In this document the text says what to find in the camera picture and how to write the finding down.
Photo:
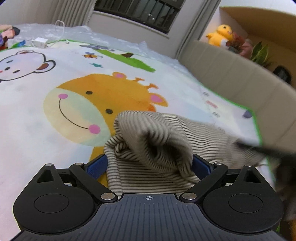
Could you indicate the white charger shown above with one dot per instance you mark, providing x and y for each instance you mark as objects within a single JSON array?
[{"x": 40, "y": 42}]

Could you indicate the black window railing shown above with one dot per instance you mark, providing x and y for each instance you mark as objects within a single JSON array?
[{"x": 148, "y": 8}]

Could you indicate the cartoon animal play mat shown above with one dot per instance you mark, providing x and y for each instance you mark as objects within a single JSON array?
[{"x": 46, "y": 120}]

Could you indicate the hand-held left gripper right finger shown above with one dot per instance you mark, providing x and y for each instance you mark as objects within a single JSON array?
[{"x": 202, "y": 166}]

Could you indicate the pink doll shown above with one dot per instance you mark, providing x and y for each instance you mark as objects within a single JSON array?
[{"x": 10, "y": 31}]

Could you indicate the beige padded headboard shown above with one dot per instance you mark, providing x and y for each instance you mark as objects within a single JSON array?
[{"x": 242, "y": 76}]

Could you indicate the red leaf plant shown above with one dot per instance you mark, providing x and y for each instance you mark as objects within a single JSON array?
[{"x": 237, "y": 42}]

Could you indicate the green leaf plant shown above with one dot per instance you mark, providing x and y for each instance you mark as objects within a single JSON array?
[{"x": 261, "y": 54}]

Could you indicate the black round object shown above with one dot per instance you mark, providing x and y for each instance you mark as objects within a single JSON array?
[{"x": 282, "y": 74}]

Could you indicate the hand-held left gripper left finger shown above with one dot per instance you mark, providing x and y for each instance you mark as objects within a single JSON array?
[{"x": 96, "y": 168}]

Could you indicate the pink plush toy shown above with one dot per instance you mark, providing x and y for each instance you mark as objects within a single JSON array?
[{"x": 247, "y": 48}]

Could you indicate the beige curtain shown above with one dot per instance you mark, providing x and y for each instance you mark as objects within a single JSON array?
[{"x": 74, "y": 10}]

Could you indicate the beige striped garment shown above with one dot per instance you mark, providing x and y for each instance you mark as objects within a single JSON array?
[{"x": 150, "y": 129}]

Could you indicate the yellow duck plush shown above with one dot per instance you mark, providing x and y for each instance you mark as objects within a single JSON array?
[{"x": 218, "y": 36}]

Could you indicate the dark window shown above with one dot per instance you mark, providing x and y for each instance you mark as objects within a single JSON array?
[{"x": 138, "y": 11}]

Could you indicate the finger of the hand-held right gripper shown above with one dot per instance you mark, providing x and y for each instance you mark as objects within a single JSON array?
[{"x": 259, "y": 148}]

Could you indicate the wooden shelf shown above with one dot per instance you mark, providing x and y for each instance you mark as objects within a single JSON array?
[{"x": 259, "y": 20}]

